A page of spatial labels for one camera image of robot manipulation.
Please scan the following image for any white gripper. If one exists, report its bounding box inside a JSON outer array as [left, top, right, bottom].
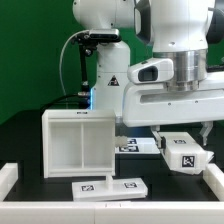
[[123, 79, 224, 153]]

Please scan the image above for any white cabinet top block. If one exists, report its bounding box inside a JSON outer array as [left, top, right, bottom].
[[159, 132, 214, 175]]

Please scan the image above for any white door panel with peg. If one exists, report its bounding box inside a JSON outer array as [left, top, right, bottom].
[[72, 176, 148, 202]]

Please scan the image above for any white cabinet body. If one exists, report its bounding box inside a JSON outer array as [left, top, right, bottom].
[[41, 108, 129, 179]]

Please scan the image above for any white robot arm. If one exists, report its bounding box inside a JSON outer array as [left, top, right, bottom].
[[73, 0, 224, 148]]

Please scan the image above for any white marker base sheet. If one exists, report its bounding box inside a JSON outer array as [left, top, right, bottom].
[[115, 138, 160, 154]]

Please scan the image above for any white right fence block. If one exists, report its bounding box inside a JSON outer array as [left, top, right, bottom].
[[203, 163, 224, 202]]

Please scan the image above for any white fence block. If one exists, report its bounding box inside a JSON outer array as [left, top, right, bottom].
[[203, 163, 224, 202], [0, 163, 18, 202]]

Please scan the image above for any white left fence block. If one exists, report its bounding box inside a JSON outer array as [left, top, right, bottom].
[[0, 163, 18, 202]]

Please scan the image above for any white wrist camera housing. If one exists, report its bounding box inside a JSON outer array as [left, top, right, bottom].
[[127, 58, 174, 84]]

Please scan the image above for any black camera stand pole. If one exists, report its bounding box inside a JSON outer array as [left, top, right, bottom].
[[79, 45, 90, 109]]

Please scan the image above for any black cable on table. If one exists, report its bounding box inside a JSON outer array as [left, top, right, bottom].
[[39, 93, 84, 116]]

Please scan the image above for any black camera on stand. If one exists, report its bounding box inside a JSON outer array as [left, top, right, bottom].
[[72, 29, 121, 44]]

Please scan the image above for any grey camera cable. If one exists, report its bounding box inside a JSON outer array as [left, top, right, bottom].
[[58, 29, 90, 98]]

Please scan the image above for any white front fence rail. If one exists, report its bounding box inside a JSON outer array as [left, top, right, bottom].
[[0, 202, 224, 224]]

